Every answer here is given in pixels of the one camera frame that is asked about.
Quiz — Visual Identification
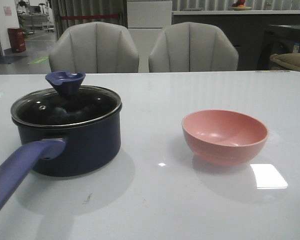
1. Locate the pink bowl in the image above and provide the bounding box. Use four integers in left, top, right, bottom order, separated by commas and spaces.
182, 109, 269, 166

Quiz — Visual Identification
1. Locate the glass pot lid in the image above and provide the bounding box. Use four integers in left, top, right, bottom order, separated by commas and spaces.
10, 70, 122, 128

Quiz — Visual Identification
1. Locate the dark blue saucepan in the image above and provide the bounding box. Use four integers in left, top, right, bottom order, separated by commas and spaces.
0, 107, 122, 210

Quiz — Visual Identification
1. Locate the right grey upholstered chair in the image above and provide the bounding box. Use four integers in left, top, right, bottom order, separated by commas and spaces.
148, 22, 239, 73

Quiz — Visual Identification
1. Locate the grey upholstered chair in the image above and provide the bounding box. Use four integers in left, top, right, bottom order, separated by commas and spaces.
49, 21, 139, 74
148, 22, 239, 73

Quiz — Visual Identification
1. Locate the left grey upholstered chair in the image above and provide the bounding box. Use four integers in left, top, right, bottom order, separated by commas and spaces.
49, 21, 139, 74

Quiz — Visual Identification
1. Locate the white drawer cabinet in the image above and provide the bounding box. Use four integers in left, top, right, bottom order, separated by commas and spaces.
126, 0, 173, 73

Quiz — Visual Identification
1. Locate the dark kitchen counter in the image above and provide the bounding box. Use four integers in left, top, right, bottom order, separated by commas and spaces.
172, 10, 300, 71

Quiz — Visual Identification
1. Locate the colour sticker strip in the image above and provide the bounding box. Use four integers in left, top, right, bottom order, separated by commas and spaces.
255, 69, 290, 73

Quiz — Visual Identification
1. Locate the fruit plate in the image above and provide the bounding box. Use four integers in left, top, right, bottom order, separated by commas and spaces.
231, 0, 252, 11

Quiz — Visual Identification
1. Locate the metal trolley rack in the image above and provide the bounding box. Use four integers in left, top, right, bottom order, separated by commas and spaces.
15, 0, 55, 35

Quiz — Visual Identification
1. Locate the tan sofa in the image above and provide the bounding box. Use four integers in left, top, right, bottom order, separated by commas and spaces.
269, 53, 300, 72

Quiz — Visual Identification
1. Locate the dark floor mat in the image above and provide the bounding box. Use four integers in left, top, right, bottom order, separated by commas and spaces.
0, 55, 26, 65

